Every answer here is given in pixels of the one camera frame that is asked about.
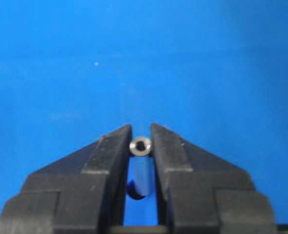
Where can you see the silver metal shaft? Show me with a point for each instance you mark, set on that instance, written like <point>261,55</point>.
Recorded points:
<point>140,169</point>

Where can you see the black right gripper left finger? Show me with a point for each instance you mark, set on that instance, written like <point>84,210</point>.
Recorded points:
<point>77,194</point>

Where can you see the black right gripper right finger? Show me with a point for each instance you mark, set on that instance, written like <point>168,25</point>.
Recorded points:
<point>200,193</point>

